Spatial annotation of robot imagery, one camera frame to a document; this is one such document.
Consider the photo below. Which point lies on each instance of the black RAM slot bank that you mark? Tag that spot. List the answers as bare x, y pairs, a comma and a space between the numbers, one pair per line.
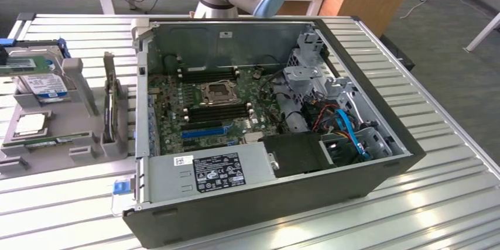
219, 113
207, 73

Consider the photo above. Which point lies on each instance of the green RAM stick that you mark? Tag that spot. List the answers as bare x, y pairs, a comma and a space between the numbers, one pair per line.
19, 66
37, 143

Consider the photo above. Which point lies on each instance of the black open PC case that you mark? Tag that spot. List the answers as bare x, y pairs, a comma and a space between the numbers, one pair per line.
274, 133

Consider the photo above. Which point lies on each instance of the green motherboard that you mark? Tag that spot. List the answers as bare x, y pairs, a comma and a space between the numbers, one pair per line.
211, 109

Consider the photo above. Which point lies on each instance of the blue expansion slot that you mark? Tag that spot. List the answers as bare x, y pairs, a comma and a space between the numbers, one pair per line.
202, 133

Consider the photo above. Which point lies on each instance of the black fan shroud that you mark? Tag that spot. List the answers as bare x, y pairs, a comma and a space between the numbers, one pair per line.
297, 153

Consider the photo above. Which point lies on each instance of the metal disk bay cage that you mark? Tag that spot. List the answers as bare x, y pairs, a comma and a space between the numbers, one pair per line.
333, 97

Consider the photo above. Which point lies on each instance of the grey power supply with label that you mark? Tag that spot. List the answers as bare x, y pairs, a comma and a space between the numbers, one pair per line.
207, 174

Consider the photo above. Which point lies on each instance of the blue plastic latch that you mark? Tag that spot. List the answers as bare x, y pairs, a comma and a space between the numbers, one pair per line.
121, 188

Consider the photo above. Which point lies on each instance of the grey parts rack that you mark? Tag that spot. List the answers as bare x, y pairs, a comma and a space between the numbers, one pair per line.
63, 121

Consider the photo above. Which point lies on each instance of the hard disk with white label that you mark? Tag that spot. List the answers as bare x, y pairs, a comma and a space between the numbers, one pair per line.
41, 84

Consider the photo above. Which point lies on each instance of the silver CPU chip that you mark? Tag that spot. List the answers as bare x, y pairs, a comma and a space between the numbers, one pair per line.
30, 124

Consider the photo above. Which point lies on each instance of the white table leg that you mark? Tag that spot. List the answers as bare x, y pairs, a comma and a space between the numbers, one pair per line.
483, 32

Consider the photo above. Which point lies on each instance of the CPU socket with metal frame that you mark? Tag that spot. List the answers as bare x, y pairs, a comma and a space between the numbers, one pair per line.
219, 94

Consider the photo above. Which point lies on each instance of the graphics card with metal bracket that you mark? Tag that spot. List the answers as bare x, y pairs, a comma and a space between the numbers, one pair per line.
111, 97

